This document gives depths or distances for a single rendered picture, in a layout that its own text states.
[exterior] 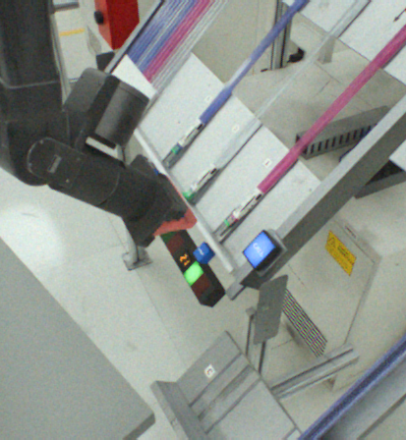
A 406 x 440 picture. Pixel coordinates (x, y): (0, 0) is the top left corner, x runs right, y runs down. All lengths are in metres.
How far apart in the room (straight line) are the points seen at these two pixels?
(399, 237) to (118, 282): 0.98
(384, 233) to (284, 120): 0.42
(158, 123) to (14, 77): 0.68
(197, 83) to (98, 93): 0.58
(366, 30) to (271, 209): 0.32
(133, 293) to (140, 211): 1.17
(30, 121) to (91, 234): 1.48
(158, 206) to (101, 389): 0.40
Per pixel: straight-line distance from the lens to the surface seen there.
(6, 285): 1.03
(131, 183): 0.54
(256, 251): 0.77
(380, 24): 0.89
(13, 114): 0.45
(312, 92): 1.46
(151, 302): 1.69
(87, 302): 1.72
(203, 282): 0.89
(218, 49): 2.39
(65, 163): 0.48
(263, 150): 0.88
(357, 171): 0.79
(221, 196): 0.90
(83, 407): 0.87
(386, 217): 1.12
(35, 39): 0.45
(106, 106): 0.51
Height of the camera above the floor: 1.37
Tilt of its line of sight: 45 degrees down
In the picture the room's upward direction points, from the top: straight up
